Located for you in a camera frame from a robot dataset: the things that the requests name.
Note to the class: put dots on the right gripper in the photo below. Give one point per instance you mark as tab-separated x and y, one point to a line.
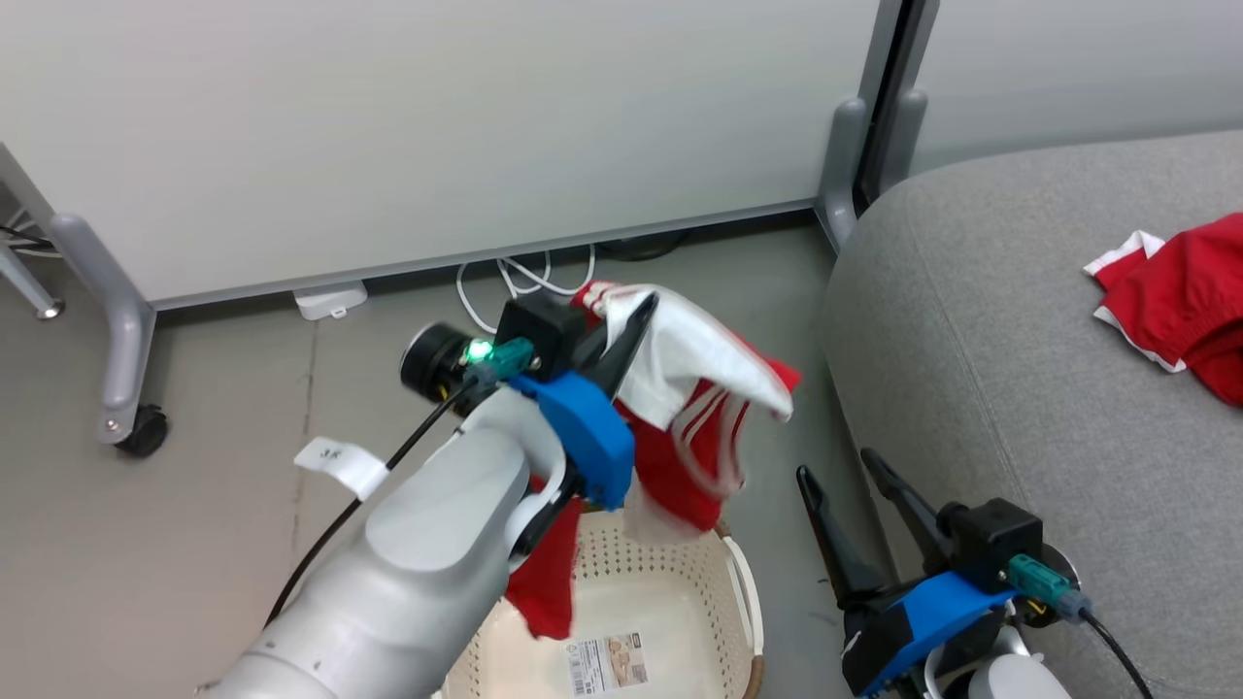
869	641

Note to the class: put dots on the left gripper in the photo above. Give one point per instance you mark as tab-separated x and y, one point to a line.
437	361

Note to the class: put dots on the red white striped jersey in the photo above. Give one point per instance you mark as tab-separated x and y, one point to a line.
689	349

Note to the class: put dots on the red shorts white trim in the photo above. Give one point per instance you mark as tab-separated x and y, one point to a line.
1194	301

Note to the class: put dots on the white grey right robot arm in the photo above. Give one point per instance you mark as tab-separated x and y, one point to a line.
1010	680

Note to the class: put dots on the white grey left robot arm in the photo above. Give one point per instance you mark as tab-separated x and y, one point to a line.
418	582

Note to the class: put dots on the grey fabric sofa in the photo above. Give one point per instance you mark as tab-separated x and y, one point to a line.
991	320

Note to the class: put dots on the beige perforated laundry basket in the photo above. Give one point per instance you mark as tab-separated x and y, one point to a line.
670	592

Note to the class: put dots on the short grey partition foot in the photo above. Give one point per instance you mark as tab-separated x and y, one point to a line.
841	165
903	136

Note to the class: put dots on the small white power box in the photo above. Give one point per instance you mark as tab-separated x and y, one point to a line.
330	301

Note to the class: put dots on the printed basket label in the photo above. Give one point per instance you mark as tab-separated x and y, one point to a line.
607	665

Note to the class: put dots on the black caster wheel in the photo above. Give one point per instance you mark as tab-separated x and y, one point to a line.
146	434

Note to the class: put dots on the long grey partition foot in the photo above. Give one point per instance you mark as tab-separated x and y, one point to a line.
124	330

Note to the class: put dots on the frosted partition panel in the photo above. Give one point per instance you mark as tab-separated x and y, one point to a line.
1088	68

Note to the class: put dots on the grey metal table leg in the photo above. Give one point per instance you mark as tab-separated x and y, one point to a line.
27	286

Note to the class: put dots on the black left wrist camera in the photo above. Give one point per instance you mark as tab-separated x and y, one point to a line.
539	330

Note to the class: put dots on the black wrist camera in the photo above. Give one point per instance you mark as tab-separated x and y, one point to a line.
539	330
995	539

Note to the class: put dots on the blue left camera mount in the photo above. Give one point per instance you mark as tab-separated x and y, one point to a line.
587	437

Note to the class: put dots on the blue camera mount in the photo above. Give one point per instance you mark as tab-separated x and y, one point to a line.
587	437
947	602

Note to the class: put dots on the blue right camera mount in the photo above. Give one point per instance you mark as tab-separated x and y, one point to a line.
947	602

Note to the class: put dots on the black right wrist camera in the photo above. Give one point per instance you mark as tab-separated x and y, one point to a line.
995	539

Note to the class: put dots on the white partition panel grey frame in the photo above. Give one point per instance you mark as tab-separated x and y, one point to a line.
437	126

